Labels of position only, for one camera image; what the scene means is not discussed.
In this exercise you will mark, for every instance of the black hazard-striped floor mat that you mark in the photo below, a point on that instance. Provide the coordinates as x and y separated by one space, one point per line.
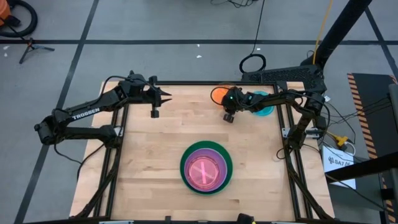
373 102

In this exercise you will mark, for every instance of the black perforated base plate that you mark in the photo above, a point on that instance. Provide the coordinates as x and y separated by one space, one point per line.
280 76

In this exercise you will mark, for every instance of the purple plastic plate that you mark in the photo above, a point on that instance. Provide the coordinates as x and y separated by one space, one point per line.
222 157

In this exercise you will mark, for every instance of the white paper sign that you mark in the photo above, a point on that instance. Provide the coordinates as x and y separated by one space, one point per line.
339 165

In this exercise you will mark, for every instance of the black table-level camera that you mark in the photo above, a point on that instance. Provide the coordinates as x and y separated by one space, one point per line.
245 218

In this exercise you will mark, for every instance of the black metal beam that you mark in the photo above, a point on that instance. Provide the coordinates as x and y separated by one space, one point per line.
363 166

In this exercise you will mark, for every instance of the black floor tripod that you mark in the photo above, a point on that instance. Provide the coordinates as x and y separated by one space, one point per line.
31 46

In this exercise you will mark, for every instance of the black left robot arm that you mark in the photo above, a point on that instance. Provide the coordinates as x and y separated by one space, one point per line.
84 113

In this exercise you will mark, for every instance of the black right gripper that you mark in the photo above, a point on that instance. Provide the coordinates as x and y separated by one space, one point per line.
233 99

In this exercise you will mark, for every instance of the black camera mast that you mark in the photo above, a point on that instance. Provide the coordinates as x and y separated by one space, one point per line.
342 25

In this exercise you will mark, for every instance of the translucent orange plastic plate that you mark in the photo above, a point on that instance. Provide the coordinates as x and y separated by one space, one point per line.
219 93

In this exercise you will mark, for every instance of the dark green plastic plate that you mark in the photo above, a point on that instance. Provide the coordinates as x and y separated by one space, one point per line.
217 145

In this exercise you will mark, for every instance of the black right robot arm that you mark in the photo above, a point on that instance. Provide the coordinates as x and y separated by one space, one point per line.
298 102

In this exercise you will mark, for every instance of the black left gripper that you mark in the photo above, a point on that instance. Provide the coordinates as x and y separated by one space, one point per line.
154 95

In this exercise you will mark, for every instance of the black aluminium table frame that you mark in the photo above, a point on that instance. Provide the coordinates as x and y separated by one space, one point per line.
217 83

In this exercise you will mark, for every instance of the translucent cyan plastic plate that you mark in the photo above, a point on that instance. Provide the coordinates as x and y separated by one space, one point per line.
264 111

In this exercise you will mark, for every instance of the translucent pink plastic plate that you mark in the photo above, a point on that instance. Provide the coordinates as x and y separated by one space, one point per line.
199 174

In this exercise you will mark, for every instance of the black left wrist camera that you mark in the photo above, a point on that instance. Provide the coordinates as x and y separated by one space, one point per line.
155 113

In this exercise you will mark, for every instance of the orange vacuum body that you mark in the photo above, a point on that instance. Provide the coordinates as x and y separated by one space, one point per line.
3 11

